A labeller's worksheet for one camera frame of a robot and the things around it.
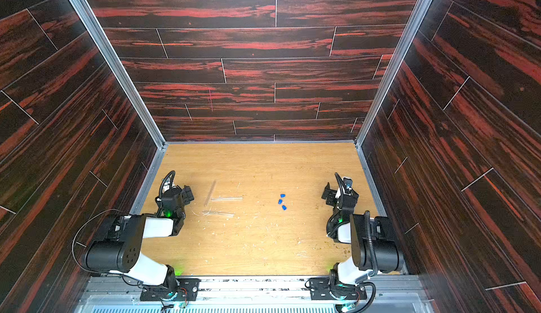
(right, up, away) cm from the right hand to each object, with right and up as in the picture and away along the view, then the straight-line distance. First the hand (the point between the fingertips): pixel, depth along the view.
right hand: (344, 186), depth 91 cm
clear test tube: (-62, -4, +9) cm, 63 cm away
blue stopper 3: (-27, -10, +4) cm, 29 cm away
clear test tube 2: (-54, -7, +8) cm, 55 cm away
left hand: (-75, -2, +3) cm, 75 cm away
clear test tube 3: (-56, -13, +3) cm, 58 cm away
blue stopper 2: (-28, -8, +5) cm, 30 cm away
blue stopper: (-27, -5, +7) cm, 28 cm away
